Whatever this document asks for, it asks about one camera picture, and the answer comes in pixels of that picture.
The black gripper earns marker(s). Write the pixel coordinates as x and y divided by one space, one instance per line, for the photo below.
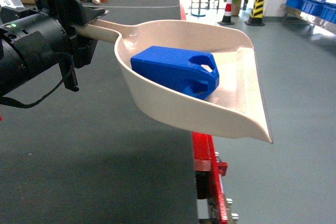
56 41

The blue plastic part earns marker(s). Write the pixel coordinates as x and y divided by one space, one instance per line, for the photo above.
189 72

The beige plastic dustpan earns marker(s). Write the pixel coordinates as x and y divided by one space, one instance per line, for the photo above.
236 109

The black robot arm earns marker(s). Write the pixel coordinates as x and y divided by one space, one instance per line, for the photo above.
33 41

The stainless steel roller shelf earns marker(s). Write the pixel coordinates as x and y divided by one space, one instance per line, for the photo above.
319 13

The red white traffic cone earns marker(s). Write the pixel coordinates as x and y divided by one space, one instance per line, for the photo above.
227 17

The yellow black traffic bollard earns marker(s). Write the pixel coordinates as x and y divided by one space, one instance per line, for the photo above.
256 17

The red metal table frame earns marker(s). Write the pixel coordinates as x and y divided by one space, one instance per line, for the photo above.
211 204

